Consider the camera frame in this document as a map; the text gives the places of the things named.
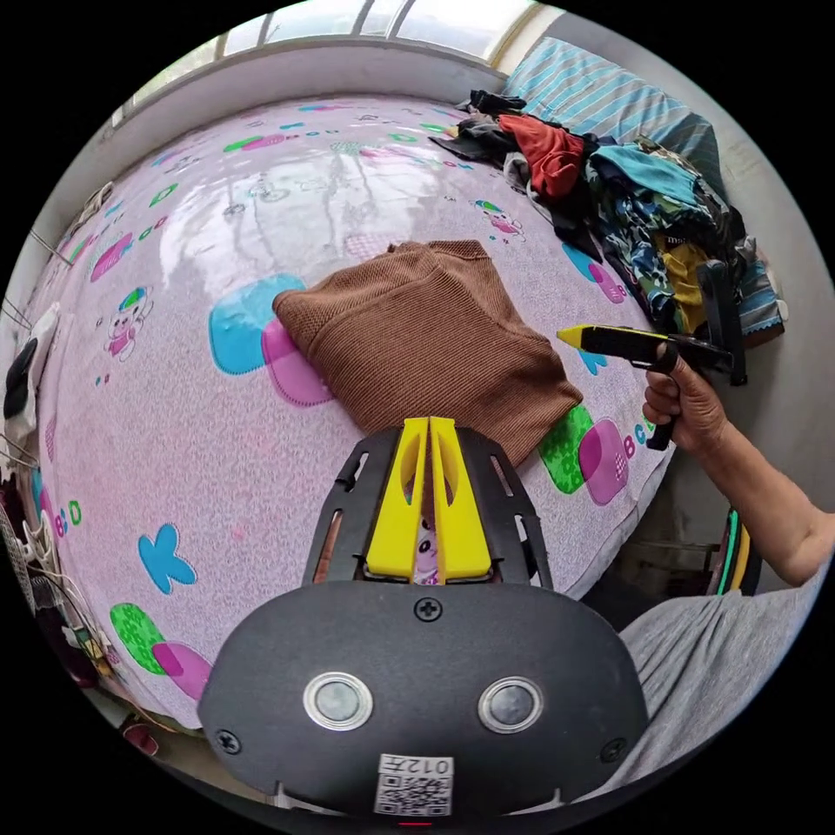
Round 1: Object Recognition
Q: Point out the bed with pink printed sheet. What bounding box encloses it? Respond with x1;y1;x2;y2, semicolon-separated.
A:
30;96;678;733

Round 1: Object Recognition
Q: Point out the person's right forearm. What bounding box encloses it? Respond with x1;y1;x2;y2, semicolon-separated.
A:
706;422;835;588

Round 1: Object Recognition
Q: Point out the pile of clothes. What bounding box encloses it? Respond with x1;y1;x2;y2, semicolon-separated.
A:
429;89;759;335

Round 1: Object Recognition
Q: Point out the person's body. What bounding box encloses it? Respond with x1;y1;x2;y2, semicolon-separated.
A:
573;554;831;805

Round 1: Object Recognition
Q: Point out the brown sweater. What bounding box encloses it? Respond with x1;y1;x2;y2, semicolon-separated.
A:
271;239;585;468

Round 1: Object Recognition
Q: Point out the window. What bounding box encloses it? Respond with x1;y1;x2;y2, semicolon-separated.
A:
110;0;544;126

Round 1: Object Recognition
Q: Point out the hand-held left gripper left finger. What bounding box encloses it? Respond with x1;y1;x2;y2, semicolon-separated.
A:
364;417;431;580

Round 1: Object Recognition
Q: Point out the blue striped pillow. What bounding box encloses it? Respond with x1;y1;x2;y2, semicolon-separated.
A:
503;36;726;200

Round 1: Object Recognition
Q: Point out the person's right hand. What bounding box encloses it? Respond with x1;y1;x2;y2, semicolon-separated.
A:
641;354;733;456

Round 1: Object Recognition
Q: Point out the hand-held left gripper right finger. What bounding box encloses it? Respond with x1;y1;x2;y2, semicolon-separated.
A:
430;417;493;583

